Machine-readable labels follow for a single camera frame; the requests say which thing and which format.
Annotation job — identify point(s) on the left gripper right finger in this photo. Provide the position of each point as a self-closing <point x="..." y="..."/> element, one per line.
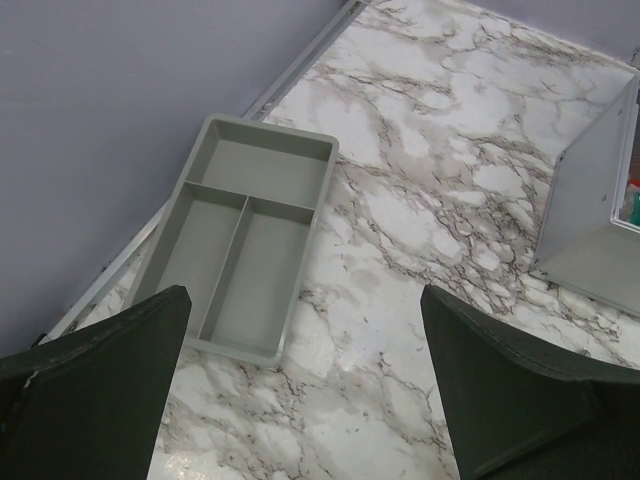
<point x="519" y="407"/>

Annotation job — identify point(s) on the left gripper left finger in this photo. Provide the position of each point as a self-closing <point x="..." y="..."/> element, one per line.
<point x="88" y="405"/>

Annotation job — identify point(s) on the blue pouch packet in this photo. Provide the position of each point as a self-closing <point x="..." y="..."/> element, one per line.
<point x="630" y="211"/>

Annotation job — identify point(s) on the grey metal first aid box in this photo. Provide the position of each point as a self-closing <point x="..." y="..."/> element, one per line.
<point x="584" y="243"/>

